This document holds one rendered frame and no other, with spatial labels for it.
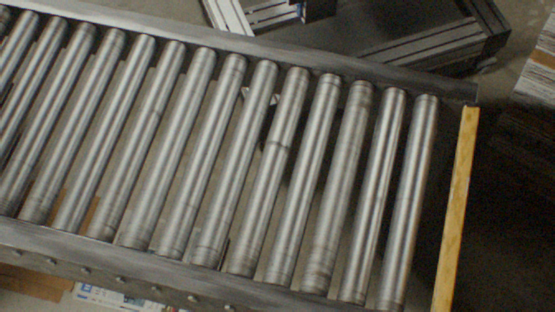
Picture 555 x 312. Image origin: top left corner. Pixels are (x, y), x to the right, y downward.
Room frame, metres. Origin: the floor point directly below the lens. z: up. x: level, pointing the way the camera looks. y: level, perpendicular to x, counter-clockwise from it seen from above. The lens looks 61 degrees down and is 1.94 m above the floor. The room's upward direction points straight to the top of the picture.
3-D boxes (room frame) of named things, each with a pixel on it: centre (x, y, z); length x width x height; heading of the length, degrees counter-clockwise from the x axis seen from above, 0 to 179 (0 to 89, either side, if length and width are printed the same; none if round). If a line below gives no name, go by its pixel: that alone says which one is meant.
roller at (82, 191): (0.71, 0.32, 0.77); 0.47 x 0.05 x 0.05; 165
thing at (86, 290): (0.72, 0.35, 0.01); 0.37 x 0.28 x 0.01; 75
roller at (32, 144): (0.74, 0.45, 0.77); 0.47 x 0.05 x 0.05; 165
